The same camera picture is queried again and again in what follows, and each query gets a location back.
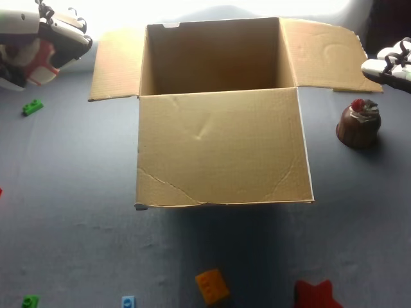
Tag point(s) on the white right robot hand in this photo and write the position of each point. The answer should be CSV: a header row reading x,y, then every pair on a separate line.
x,y
395,70

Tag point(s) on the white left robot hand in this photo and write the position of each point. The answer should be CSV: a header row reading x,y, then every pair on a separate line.
x,y
19,22

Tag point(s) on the red white mushroom toy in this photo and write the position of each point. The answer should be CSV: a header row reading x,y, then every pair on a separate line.
x,y
41,72

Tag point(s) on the chocolate toy cake with strawberry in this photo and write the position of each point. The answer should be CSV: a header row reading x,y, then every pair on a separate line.
x,y
356,131

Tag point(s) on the cardboard box with flaps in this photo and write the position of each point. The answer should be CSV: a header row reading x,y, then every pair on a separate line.
x,y
221,147

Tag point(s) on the green toy brick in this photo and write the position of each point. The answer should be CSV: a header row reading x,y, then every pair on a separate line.
x,y
32,108
30,302

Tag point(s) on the white backdrop sheet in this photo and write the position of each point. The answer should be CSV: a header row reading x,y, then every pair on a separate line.
x,y
122,13

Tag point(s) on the grey table cloth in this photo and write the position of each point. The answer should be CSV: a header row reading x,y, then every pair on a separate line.
x,y
80,224

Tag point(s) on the red felt star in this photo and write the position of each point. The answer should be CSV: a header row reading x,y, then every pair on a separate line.
x,y
314,295

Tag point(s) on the orange toy brick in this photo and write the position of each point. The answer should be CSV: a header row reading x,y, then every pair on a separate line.
x,y
212,285

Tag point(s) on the blue toy tile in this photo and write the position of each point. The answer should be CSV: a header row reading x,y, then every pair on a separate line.
x,y
128,302

